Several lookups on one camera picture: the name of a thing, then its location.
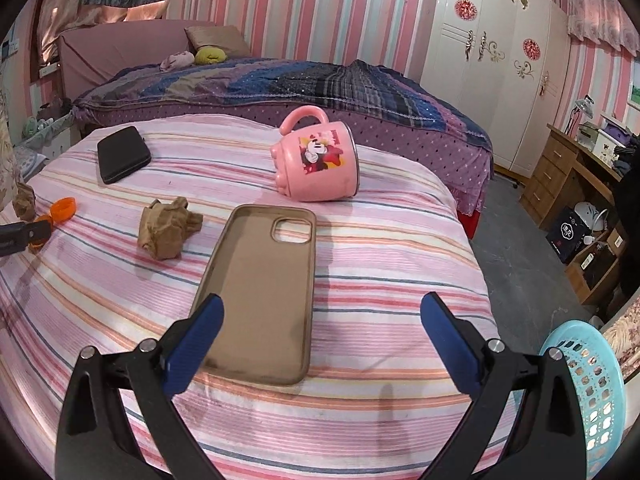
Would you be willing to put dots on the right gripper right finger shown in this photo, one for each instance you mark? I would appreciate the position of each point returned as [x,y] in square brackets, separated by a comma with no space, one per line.
[546,440]

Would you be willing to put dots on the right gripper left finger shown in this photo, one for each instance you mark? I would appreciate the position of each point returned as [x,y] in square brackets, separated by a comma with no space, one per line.
[95,439]

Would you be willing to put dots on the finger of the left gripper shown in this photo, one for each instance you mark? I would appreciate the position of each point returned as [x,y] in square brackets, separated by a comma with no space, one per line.
[16,237]

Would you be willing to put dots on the brown paper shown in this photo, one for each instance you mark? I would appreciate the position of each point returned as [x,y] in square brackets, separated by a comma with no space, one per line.
[164,227]

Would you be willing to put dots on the light blue plastic basket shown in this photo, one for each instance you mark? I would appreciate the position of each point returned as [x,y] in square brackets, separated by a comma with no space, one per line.
[599,385]

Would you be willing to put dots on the white bedside cabinet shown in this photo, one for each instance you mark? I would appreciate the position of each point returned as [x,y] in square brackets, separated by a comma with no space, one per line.
[50,140]

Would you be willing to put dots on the pink striped bed sheet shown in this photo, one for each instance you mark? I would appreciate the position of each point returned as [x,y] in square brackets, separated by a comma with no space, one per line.
[376,401]

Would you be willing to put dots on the black wallet case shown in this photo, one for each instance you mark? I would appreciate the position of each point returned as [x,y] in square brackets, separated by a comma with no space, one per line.
[121,154]

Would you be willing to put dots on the black box on floor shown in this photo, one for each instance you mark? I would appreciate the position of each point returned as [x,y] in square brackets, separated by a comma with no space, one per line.
[566,235]

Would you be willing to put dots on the brown phone case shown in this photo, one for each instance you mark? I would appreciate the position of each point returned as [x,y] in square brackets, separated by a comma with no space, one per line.
[262,268]

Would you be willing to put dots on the pink plush toy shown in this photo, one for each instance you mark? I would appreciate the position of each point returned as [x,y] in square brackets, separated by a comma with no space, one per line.
[177,61]

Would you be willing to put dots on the yellow green plush toy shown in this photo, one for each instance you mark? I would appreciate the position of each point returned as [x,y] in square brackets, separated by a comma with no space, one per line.
[209,55]

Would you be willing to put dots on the wooden desk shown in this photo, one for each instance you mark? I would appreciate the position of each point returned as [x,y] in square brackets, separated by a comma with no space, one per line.
[567,174]

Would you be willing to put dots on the brown pillow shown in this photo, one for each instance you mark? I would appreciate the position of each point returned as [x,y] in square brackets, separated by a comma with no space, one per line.
[227,38]

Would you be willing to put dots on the pink cartoon mug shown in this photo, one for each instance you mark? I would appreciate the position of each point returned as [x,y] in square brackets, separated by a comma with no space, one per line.
[316,160]

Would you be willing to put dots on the desk lamp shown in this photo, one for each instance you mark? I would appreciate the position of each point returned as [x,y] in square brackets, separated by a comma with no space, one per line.
[582,108]

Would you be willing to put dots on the blue plaid blanket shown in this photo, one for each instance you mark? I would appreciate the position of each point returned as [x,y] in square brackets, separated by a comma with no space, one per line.
[374,91]

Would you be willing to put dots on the white wardrobe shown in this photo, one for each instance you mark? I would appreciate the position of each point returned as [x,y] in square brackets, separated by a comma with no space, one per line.
[503,64]

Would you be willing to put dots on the pink window valance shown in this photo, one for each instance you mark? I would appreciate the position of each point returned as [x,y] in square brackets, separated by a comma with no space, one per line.
[602,22]

